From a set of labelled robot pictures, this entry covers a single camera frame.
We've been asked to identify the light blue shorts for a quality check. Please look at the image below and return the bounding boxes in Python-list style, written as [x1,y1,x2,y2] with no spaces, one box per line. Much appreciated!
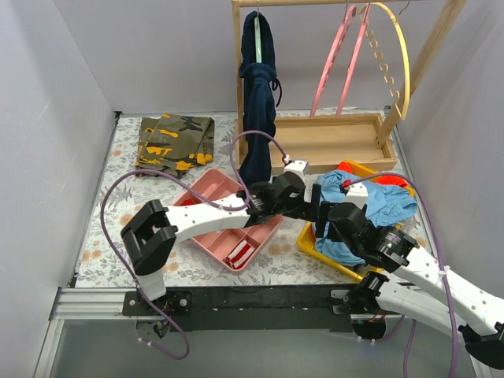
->
[315,170,418,268]

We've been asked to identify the orange shorts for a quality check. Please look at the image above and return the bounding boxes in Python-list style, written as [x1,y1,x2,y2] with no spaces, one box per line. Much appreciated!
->
[336,161,409,189]

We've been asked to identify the black base bar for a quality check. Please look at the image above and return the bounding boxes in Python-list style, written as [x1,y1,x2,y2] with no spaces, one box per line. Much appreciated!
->
[121,283,395,339]

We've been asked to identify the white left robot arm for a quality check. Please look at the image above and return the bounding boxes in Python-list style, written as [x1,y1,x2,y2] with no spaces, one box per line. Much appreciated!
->
[120,172,320,315]

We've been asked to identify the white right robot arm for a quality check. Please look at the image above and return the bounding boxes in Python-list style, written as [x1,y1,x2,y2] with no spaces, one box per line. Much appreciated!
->
[311,183,503,370]

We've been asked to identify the yellow hanger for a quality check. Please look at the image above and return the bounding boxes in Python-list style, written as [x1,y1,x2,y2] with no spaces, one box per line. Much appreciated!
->
[360,2,411,120]

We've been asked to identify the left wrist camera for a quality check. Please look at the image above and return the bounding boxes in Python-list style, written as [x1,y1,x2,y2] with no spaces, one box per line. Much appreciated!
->
[283,160,309,180]

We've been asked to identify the aluminium frame rail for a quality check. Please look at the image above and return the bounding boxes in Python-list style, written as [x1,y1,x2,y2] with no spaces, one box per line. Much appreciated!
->
[33,286,139,378]

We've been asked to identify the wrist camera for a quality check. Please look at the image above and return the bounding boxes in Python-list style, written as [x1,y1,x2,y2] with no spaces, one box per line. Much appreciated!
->
[283,160,309,180]
[342,182,368,209]

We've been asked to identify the yellow plastic tray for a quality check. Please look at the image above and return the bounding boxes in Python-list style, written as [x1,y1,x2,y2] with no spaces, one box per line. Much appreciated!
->
[297,185,414,282]

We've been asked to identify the green hanger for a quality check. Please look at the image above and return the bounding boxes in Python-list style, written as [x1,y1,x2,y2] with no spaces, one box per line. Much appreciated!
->
[254,10,262,63]

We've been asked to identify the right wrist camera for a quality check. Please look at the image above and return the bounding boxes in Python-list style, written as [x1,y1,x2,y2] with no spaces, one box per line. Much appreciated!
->
[342,182,368,209]

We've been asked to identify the navy blue shorts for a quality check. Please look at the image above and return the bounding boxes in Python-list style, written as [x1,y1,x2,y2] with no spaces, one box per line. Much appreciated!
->
[239,11,281,187]

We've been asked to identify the pink hanger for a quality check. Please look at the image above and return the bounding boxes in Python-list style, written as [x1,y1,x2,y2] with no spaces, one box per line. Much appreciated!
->
[309,5,357,117]
[335,6,369,117]

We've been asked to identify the red white striped cloth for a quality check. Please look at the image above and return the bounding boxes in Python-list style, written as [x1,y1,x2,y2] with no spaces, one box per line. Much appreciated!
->
[224,239,256,270]

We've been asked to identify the wooden clothes rack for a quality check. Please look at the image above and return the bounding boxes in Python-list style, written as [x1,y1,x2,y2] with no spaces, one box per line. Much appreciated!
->
[231,0,468,176]

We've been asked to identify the camouflage shorts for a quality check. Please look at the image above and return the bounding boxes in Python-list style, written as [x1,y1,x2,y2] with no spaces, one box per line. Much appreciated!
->
[135,113,215,178]

